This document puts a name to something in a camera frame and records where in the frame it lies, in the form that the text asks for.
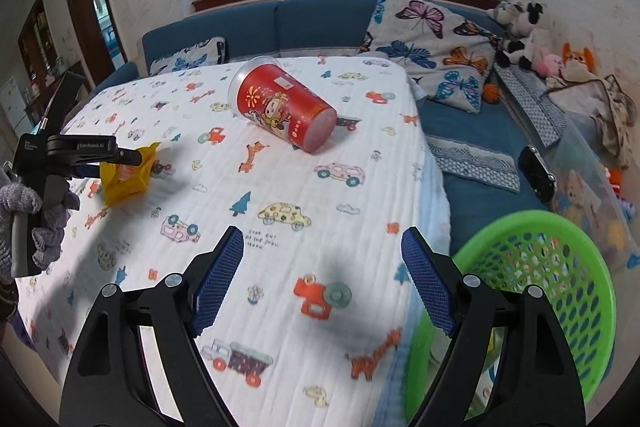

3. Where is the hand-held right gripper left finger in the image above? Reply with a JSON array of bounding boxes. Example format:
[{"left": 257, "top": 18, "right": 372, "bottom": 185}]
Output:
[{"left": 60, "top": 225, "right": 246, "bottom": 427}]

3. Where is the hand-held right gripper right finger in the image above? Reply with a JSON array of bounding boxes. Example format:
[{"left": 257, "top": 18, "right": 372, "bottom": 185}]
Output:
[{"left": 401, "top": 227, "right": 587, "bottom": 427}]

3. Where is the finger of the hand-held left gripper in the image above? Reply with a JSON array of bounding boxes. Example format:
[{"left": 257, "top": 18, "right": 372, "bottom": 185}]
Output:
[
  {"left": 70, "top": 162, "right": 106, "bottom": 180},
  {"left": 114, "top": 148, "right": 145, "bottom": 168}
]

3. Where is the yellow wrapper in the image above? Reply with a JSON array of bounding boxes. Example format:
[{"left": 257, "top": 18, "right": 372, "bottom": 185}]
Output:
[{"left": 99, "top": 142, "right": 162, "bottom": 206}]

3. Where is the green plastic basket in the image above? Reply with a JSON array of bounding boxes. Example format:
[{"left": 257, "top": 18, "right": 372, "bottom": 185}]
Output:
[{"left": 402, "top": 209, "right": 617, "bottom": 427}]

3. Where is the person's left hand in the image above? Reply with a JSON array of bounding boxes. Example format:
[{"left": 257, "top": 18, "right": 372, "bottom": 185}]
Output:
[{"left": 0, "top": 179, "right": 82, "bottom": 280}]

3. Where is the small butterfly pillow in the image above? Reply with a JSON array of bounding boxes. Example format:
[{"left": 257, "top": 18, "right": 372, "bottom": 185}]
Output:
[{"left": 149, "top": 37, "right": 227, "bottom": 76}]

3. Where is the printed white blanket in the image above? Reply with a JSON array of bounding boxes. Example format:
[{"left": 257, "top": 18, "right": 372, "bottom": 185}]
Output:
[{"left": 12, "top": 56, "right": 453, "bottom": 427}]

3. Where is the blue white patterned cloth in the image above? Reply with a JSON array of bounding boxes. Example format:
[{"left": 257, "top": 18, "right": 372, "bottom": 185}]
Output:
[
  {"left": 427, "top": 136, "right": 521, "bottom": 192},
  {"left": 495, "top": 67, "right": 571, "bottom": 148}
]

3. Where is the wooden doorway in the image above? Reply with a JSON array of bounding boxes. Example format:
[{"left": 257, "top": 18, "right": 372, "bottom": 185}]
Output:
[{"left": 61, "top": 0, "right": 119, "bottom": 80}]

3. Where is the red printed cup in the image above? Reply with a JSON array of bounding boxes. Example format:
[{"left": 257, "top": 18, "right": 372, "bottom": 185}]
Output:
[{"left": 227, "top": 55, "right": 338, "bottom": 154}]

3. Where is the clear plastic storage box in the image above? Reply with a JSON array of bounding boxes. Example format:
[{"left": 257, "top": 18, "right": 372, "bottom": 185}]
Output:
[{"left": 550, "top": 117, "right": 640, "bottom": 269}]

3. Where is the blue sofa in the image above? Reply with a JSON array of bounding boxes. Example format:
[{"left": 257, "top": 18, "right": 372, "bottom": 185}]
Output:
[{"left": 87, "top": 0, "right": 556, "bottom": 228}]

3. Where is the large butterfly pillow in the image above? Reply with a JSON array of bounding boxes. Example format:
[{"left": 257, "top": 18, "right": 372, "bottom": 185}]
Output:
[{"left": 362, "top": 0, "right": 501, "bottom": 114}]

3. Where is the beige cloth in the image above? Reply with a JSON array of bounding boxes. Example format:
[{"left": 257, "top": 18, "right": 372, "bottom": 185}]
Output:
[{"left": 545, "top": 74, "right": 636, "bottom": 168}]

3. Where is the pink plush toy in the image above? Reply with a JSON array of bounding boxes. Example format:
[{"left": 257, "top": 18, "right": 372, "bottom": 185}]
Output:
[{"left": 532, "top": 52, "right": 564, "bottom": 78}]

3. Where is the black and white cow plush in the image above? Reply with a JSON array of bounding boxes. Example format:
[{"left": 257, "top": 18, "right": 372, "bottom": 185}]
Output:
[{"left": 502, "top": 2, "right": 551, "bottom": 70}]

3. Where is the orange fox plush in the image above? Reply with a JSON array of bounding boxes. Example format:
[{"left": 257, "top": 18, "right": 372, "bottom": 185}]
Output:
[{"left": 560, "top": 42, "right": 598, "bottom": 78}]

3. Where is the grey and white plush toy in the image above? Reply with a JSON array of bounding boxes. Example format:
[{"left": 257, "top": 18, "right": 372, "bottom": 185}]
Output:
[{"left": 487, "top": 2, "right": 523, "bottom": 28}]

